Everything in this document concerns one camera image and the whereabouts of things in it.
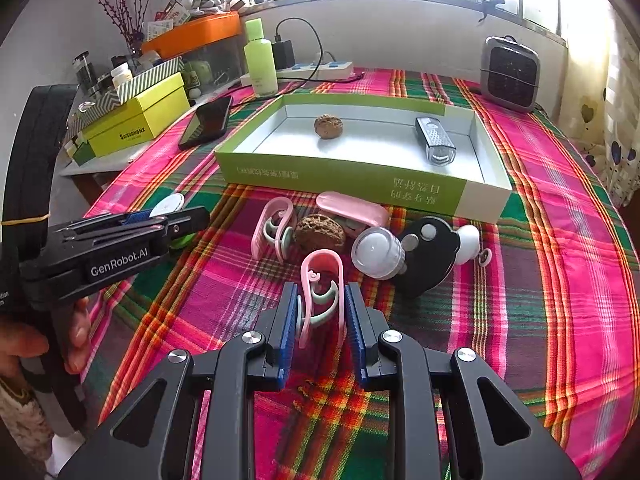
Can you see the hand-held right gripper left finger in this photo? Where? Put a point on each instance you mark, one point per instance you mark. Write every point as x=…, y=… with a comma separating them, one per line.
x=287, y=330

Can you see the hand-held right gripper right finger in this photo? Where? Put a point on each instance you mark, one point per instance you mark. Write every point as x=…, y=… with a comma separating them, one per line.
x=356, y=330

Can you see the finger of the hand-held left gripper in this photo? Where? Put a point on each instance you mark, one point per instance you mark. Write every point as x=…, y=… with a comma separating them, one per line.
x=187, y=222
x=142, y=217

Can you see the white and green spool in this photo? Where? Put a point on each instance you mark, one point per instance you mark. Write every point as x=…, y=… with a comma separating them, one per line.
x=167, y=205

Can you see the pink and green clip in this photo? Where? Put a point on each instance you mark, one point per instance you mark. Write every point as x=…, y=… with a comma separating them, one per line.
x=320, y=260
x=260, y=235

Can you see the white bulb light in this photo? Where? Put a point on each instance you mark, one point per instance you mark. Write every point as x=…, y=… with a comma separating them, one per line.
x=375, y=252

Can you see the black round holder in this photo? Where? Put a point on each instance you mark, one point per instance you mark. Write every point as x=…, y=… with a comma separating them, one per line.
x=430, y=260

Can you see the brown carved walnut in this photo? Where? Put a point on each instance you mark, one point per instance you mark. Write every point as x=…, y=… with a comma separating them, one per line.
x=327, y=125
x=320, y=232

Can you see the green and white cardboard box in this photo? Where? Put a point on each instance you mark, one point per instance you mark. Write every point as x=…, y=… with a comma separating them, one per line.
x=300, y=175

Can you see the pink oblong case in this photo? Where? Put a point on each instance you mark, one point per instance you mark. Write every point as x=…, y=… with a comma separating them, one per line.
x=350, y=207

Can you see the person's left hand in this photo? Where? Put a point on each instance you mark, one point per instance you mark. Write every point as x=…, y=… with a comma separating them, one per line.
x=77, y=335

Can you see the small green boxes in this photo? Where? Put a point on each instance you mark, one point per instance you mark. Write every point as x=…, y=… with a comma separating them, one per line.
x=79, y=151

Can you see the yellow green box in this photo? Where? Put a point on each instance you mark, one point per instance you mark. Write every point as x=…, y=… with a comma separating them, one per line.
x=135, y=120

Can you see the black smartphone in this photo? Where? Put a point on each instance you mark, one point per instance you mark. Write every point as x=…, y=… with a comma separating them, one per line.
x=205, y=120

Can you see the white pill bottle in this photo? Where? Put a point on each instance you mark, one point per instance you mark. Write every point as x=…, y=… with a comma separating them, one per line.
x=121, y=76

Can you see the striped gift box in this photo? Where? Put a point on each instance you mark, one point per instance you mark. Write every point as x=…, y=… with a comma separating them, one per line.
x=150, y=72

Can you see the green round object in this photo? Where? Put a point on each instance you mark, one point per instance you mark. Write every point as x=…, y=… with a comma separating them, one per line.
x=196, y=74

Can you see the dark glass jar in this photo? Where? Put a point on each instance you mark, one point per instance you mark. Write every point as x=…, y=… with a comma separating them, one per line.
x=84, y=67

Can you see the light green bottle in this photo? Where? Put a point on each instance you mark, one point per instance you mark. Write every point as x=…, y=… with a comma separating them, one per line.
x=260, y=60

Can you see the plaid tablecloth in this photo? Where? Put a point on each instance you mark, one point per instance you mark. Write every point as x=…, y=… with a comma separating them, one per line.
x=525, y=270

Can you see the clear bin with orange lid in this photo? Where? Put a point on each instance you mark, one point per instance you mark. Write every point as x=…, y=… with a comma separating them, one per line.
x=200, y=27

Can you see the black charger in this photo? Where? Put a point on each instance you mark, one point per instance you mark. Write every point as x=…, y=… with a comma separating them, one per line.
x=284, y=52

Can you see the printed cards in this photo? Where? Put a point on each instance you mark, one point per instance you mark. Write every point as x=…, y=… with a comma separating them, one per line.
x=167, y=17

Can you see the white power strip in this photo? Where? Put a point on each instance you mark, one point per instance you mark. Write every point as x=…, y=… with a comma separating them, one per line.
x=330, y=67

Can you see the dried flower branches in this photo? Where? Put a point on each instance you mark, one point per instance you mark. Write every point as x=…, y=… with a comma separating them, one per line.
x=122, y=5

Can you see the grey space heater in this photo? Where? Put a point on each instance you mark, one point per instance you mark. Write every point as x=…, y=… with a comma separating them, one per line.
x=510, y=75

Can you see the heart print curtain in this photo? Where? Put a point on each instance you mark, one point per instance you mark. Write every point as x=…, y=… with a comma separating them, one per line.
x=615, y=110

